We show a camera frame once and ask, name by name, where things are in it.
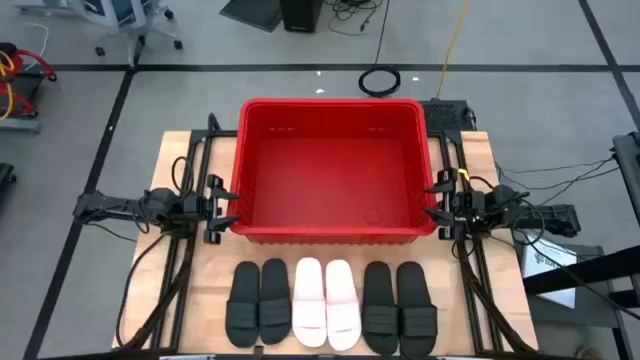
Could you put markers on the dark grey table edge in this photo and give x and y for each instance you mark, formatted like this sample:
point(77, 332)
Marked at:
point(629, 170)

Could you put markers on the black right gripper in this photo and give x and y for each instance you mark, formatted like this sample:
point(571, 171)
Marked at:
point(462, 207)

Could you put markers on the black bar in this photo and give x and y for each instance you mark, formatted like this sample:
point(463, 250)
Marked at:
point(580, 272)

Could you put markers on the black computer tower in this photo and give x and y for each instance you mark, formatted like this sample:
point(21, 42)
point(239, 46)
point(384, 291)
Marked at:
point(301, 15)

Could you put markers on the yellow tag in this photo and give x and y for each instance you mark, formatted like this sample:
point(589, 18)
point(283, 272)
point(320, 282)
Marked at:
point(463, 174)

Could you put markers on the white office chair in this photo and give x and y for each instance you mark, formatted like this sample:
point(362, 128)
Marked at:
point(130, 20)

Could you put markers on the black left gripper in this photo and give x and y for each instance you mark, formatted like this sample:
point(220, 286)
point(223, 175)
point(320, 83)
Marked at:
point(212, 210)

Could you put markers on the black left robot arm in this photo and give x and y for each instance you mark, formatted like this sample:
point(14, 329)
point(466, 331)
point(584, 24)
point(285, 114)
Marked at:
point(125, 207)

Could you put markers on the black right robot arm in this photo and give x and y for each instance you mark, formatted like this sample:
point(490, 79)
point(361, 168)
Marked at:
point(545, 220)

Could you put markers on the black rubber slide sandal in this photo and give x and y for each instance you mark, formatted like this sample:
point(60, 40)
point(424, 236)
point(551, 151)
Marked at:
point(416, 310)
point(380, 305)
point(275, 300)
point(242, 300)

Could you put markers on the black vented box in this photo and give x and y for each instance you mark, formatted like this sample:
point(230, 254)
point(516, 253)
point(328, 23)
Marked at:
point(442, 116)

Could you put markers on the dark grey floor mat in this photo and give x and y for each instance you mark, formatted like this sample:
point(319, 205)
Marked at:
point(252, 14)

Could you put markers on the red plastic bin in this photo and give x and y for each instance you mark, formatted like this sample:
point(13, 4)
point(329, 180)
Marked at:
point(330, 180)

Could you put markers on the black metal frame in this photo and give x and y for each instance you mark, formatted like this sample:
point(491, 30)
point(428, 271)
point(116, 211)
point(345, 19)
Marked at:
point(482, 285)
point(175, 285)

